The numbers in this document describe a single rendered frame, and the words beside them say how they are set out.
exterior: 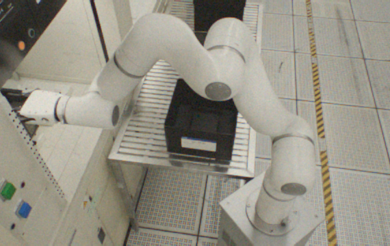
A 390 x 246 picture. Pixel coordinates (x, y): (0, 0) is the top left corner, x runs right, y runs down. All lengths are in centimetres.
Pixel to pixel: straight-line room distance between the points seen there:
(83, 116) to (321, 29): 293
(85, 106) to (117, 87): 18
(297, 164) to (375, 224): 147
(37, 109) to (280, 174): 69
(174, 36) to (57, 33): 83
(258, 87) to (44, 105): 60
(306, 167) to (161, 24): 51
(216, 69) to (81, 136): 86
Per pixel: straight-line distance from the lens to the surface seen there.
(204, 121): 152
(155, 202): 218
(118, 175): 156
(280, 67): 305
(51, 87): 160
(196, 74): 69
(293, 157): 94
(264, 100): 81
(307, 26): 361
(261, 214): 126
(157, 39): 73
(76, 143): 140
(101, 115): 98
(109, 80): 85
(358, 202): 238
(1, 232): 97
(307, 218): 134
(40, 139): 142
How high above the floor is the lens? 193
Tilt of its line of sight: 50 degrees down
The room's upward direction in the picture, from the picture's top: 1 degrees clockwise
